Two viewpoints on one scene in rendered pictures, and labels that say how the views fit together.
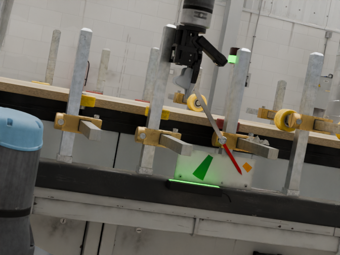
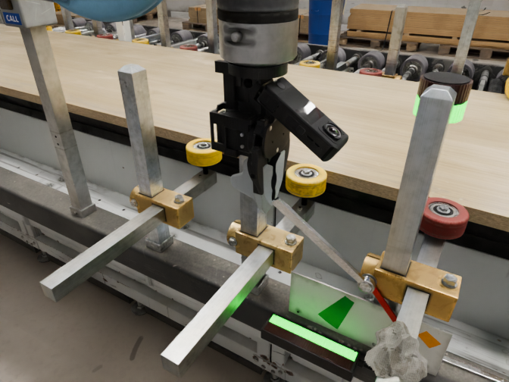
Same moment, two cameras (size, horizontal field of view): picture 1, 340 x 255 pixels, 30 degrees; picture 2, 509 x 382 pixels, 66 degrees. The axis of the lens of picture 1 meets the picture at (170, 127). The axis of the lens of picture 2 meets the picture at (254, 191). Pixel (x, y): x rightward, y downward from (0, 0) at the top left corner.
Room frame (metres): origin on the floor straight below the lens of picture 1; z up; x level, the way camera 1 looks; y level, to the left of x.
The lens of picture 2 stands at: (1.56, -0.35, 1.28)
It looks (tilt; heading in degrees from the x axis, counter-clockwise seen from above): 32 degrees down; 45
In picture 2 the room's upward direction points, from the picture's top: straight up
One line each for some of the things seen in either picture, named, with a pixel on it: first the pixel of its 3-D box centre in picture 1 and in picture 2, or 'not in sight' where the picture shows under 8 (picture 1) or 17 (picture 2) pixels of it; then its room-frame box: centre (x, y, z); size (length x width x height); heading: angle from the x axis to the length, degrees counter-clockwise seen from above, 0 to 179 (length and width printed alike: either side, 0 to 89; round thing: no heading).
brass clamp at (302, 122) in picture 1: (309, 123); not in sight; (2.09, -0.45, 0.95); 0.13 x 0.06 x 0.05; 105
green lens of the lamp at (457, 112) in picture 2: (237, 60); (438, 106); (2.07, -0.18, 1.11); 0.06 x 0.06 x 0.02
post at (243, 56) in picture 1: (230, 123); (399, 248); (2.02, -0.19, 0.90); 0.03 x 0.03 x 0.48; 15
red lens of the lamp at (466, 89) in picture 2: (238, 52); (444, 87); (2.07, -0.18, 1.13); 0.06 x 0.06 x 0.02
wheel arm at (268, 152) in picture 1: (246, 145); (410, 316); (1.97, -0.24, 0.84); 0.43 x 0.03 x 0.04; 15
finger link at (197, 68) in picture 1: (194, 69); (260, 161); (1.88, -0.04, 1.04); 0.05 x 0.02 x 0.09; 15
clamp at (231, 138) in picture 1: (233, 141); (407, 281); (2.03, -0.21, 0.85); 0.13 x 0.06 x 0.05; 105
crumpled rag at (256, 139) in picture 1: (257, 139); (401, 346); (1.89, -0.26, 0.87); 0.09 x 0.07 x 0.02; 15
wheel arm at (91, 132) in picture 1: (85, 127); (146, 222); (1.84, 0.24, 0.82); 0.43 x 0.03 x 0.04; 15
